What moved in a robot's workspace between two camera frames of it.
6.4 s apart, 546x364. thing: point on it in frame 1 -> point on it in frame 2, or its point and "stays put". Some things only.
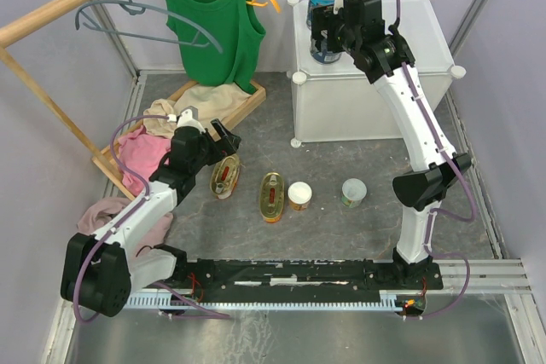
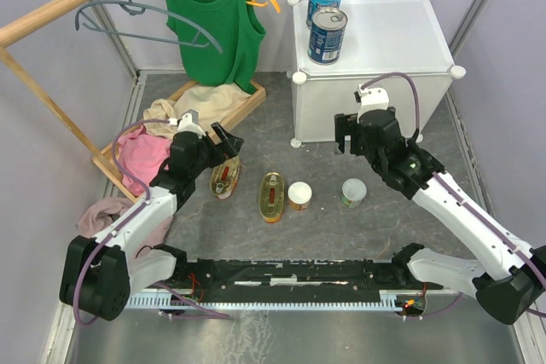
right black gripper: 324,19 -> 346,125
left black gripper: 219,148 stays put
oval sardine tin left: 224,175 stays put
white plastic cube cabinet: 337,101 stays put
